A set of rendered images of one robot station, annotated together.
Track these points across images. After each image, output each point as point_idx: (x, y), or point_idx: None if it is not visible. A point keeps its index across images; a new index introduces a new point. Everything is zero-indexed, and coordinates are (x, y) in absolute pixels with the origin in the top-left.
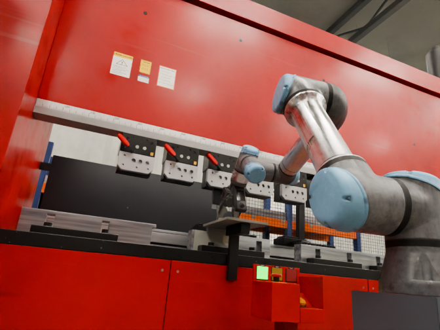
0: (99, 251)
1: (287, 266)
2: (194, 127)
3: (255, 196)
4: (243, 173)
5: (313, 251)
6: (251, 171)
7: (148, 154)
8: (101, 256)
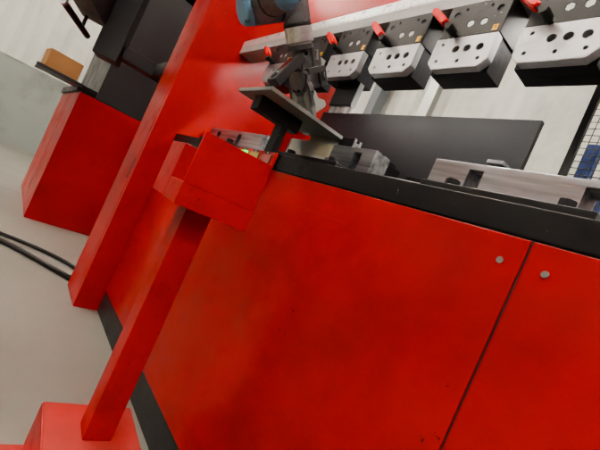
0: None
1: (329, 175)
2: (339, 7)
3: (397, 83)
4: (284, 27)
5: (462, 174)
6: (236, 7)
7: (285, 60)
8: None
